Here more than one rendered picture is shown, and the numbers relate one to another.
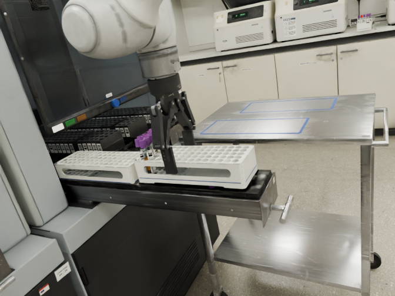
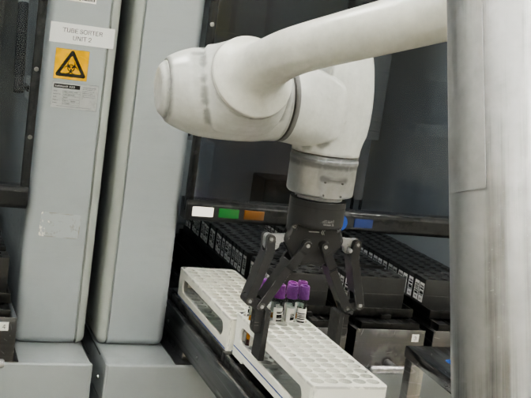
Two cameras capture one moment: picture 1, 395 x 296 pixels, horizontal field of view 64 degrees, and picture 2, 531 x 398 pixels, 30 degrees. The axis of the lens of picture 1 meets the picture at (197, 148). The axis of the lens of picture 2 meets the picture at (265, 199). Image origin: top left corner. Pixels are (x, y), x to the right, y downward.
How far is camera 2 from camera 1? 0.79 m
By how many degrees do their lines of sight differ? 39
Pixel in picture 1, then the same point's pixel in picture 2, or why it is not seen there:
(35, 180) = (129, 269)
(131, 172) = (231, 332)
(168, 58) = (319, 172)
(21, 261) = (34, 358)
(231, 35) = not seen: outside the picture
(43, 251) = (65, 367)
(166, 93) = (299, 224)
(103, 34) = (175, 104)
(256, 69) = not seen: outside the picture
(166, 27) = (326, 125)
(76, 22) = (160, 80)
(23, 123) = (159, 180)
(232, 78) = not seen: outside the picture
